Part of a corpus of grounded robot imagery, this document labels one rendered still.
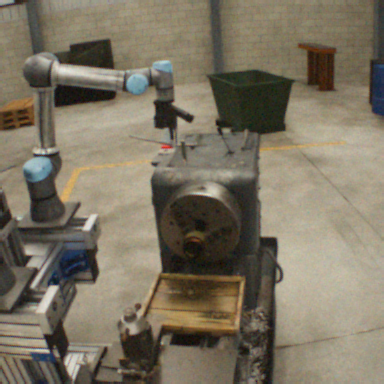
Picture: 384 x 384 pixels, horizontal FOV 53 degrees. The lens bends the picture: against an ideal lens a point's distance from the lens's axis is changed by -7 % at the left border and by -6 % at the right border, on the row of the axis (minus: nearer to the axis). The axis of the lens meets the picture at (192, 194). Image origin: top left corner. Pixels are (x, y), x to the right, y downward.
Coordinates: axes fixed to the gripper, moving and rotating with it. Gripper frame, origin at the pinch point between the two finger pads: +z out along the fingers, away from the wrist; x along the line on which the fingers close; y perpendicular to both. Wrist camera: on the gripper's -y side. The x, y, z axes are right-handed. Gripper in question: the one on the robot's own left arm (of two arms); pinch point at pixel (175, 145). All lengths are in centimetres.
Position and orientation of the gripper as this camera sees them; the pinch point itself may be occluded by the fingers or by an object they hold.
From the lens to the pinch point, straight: 172.6
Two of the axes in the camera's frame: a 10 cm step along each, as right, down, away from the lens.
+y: -9.8, 0.0, 2.0
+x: -1.8, 4.3, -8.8
